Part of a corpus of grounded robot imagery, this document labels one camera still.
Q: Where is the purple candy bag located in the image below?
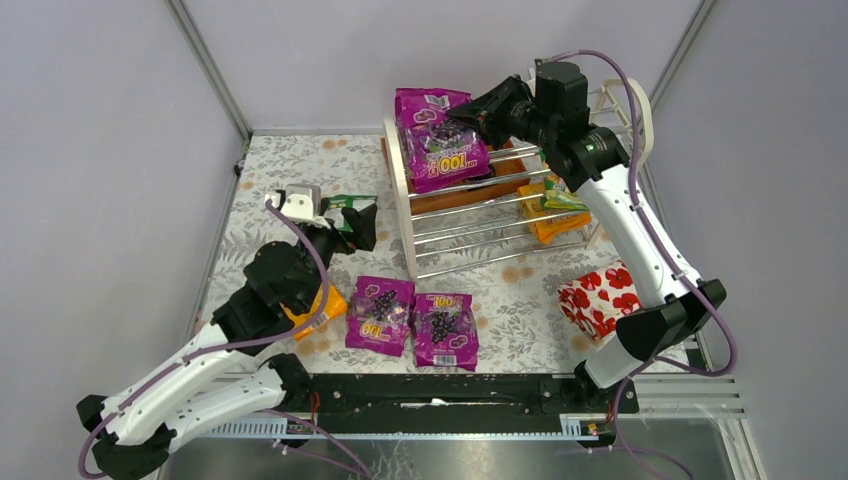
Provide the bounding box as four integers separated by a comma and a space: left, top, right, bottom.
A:
394, 88, 489, 193
411, 293, 480, 372
345, 276, 416, 357

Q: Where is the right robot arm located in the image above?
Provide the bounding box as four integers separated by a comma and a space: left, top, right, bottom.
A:
447, 60, 727, 390

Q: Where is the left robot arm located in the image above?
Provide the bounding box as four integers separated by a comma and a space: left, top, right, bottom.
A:
77, 201, 378, 479

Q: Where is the green candy bag on table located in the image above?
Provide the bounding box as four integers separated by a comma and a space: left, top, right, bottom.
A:
326, 194, 378, 232

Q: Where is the orange mango candy bag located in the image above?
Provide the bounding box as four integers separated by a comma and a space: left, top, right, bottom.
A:
283, 284, 348, 341

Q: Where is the white metal shelf rack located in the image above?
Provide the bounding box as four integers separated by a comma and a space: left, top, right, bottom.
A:
383, 77, 658, 282

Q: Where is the green yellow bag on shelf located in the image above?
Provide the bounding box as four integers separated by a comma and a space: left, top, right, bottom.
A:
540, 174, 589, 212

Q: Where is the orange bag under shelf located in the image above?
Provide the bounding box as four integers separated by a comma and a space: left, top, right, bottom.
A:
517, 182, 591, 245

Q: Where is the rolled dark orange sock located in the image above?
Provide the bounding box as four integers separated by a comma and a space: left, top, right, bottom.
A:
463, 165, 497, 185

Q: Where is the orange wooden divider tray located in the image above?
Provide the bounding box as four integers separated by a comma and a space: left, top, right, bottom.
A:
410, 159, 530, 216

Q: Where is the red white floral bag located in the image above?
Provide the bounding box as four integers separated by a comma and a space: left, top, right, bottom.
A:
557, 260, 642, 342

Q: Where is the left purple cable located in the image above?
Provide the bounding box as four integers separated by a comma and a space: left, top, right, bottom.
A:
77, 198, 331, 480

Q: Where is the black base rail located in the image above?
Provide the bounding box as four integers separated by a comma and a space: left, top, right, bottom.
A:
266, 354, 639, 436

